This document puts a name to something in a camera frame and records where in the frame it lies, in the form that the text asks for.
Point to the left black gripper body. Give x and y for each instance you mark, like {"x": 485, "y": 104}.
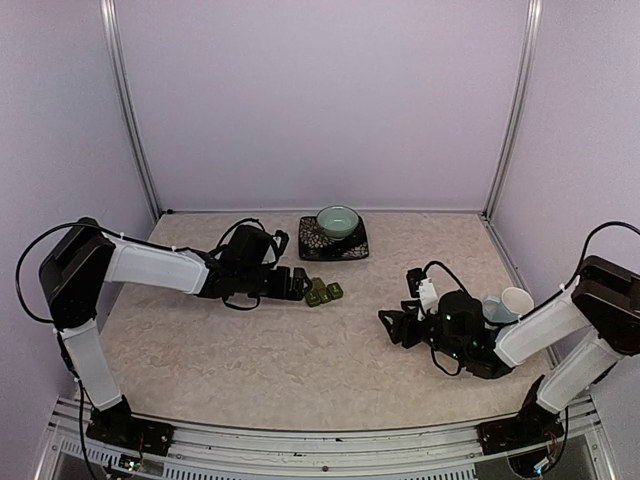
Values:
{"x": 280, "y": 289}

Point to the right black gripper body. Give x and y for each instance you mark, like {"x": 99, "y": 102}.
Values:
{"x": 410, "y": 338}

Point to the green three-compartment pill box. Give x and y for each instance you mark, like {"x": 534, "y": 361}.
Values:
{"x": 323, "y": 293}

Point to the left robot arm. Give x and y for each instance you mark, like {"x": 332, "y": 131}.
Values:
{"x": 244, "y": 261}

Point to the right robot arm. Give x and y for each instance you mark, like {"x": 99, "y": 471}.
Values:
{"x": 601, "y": 298}

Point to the black floral square plate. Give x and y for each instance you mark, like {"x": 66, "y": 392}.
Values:
{"x": 316, "y": 246}

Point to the celadon green bowl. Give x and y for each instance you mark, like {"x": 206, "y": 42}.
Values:
{"x": 337, "y": 221}

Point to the light blue mug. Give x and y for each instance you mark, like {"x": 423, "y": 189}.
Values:
{"x": 508, "y": 307}

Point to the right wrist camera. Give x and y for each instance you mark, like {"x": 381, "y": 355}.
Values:
{"x": 422, "y": 289}

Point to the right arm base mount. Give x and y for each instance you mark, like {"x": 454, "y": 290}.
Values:
{"x": 531, "y": 425}

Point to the front aluminium rail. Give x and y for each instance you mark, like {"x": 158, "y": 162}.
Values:
{"x": 199, "y": 450}

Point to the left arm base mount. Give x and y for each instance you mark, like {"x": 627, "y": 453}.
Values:
{"x": 118, "y": 426}

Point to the left aluminium frame post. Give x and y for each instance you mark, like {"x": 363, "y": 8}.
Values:
{"x": 115, "y": 49}

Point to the aluminium frame post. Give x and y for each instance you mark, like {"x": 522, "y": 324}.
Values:
{"x": 517, "y": 108}
{"x": 115, "y": 49}

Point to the right aluminium frame post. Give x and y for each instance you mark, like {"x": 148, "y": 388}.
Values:
{"x": 517, "y": 108}

